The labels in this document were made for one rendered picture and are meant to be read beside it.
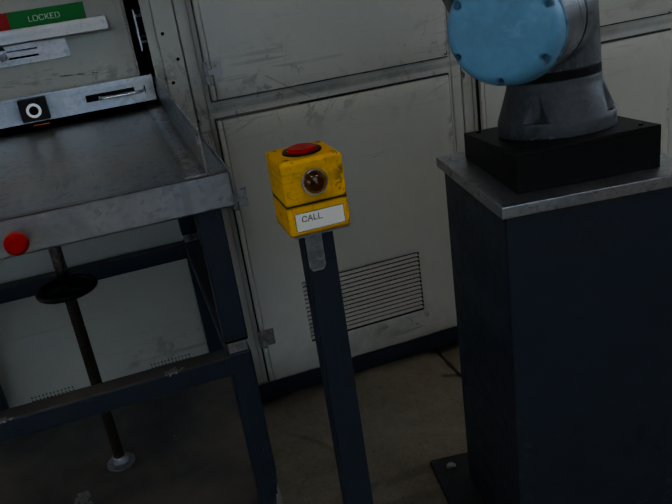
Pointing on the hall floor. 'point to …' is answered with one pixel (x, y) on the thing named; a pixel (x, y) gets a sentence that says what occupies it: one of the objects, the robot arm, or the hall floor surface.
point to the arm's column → (566, 349)
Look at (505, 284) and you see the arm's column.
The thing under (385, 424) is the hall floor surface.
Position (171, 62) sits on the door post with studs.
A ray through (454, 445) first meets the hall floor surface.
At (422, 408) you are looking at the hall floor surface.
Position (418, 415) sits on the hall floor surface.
